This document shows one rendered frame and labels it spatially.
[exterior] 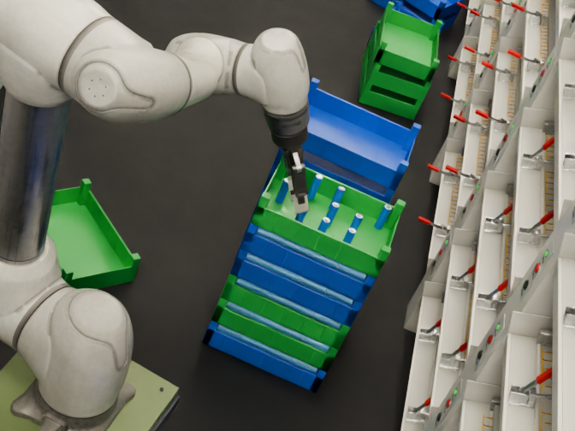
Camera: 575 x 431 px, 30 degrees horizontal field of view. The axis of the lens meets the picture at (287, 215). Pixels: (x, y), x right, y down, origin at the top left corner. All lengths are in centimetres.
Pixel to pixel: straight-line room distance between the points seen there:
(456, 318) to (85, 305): 92
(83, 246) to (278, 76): 91
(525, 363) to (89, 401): 77
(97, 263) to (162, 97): 120
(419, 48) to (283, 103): 175
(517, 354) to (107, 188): 141
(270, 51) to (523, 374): 73
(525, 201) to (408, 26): 169
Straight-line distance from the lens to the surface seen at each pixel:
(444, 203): 313
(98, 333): 190
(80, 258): 270
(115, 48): 153
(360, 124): 276
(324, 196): 249
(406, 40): 378
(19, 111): 170
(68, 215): 281
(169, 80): 156
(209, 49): 205
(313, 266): 236
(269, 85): 203
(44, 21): 157
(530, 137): 245
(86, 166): 298
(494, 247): 240
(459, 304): 252
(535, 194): 227
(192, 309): 267
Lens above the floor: 187
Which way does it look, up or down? 38 degrees down
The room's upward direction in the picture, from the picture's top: 23 degrees clockwise
